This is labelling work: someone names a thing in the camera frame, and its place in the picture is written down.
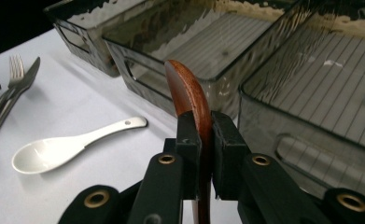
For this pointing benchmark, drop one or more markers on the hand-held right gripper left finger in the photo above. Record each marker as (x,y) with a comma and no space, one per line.
(188,155)

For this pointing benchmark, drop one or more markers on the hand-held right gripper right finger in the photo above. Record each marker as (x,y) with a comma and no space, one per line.
(230,155)

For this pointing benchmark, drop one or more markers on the silver metal fork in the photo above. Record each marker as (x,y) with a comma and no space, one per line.
(16,70)

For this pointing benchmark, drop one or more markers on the silver metal knife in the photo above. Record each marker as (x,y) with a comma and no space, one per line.
(27,77)

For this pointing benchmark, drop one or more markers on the brown wooden spoon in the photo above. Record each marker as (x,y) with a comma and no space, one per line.
(188,90)

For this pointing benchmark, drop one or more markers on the white ceramic spoon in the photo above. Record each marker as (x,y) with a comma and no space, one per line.
(46,154)

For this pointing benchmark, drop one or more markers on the clear grey plastic bin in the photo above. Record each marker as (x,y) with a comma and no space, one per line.
(87,40)
(220,46)
(326,77)

